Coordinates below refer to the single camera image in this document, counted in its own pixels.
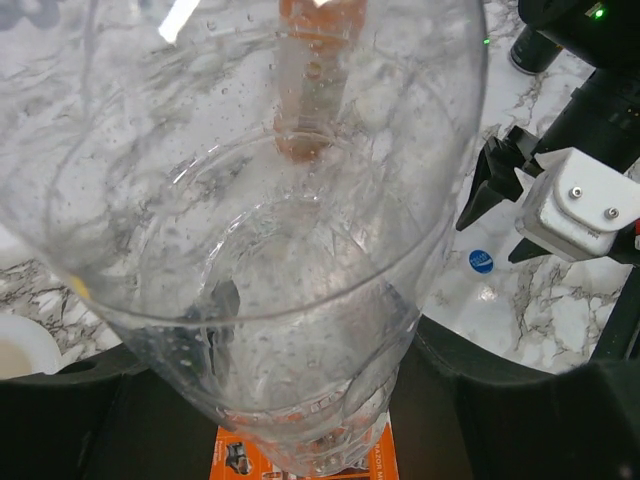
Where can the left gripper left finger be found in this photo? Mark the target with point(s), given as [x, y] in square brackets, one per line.
[105, 417]

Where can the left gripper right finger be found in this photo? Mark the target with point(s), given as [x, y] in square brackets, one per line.
[461, 412]

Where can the blue cap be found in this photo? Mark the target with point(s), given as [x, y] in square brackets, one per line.
[481, 261]

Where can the clear bottle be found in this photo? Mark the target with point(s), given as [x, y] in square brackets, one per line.
[139, 161]

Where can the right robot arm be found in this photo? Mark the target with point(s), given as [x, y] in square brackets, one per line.
[601, 120]

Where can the orange juice bottle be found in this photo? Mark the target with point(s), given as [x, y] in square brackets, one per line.
[316, 36]

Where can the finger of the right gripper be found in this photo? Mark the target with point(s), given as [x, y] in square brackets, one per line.
[483, 195]
[525, 250]

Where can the black can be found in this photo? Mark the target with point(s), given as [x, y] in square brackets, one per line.
[532, 53]

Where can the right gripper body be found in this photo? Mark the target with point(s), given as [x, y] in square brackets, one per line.
[505, 156]

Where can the white green bottle cap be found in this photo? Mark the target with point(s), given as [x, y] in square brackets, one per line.
[27, 348]

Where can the orange snack box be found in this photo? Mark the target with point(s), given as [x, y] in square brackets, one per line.
[373, 456]

